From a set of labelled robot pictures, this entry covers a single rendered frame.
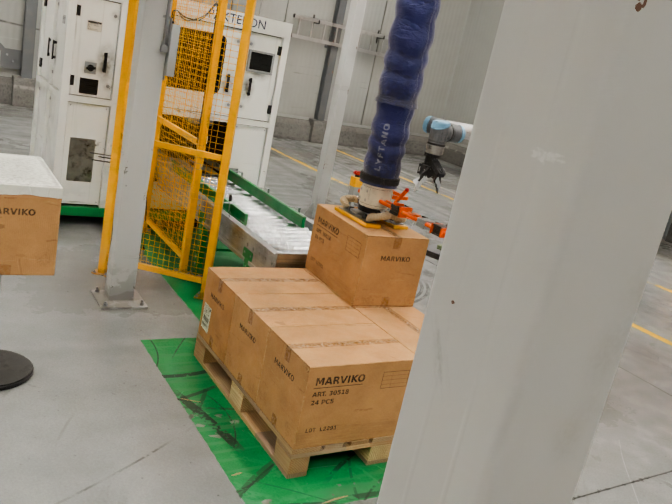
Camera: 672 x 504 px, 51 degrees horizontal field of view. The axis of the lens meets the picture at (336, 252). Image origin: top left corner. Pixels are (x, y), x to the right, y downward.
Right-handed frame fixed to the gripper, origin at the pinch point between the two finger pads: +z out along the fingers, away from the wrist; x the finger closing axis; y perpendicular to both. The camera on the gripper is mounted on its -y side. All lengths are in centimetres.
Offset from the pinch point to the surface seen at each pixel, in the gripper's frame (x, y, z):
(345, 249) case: 21, 30, 42
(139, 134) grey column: 107, 145, 12
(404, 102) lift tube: 4, 31, -41
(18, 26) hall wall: 85, 958, 2
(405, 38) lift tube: 10, 34, -72
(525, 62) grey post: 188, -235, -60
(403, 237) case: -0.7, 10.9, 27.3
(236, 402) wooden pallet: 81, 7, 117
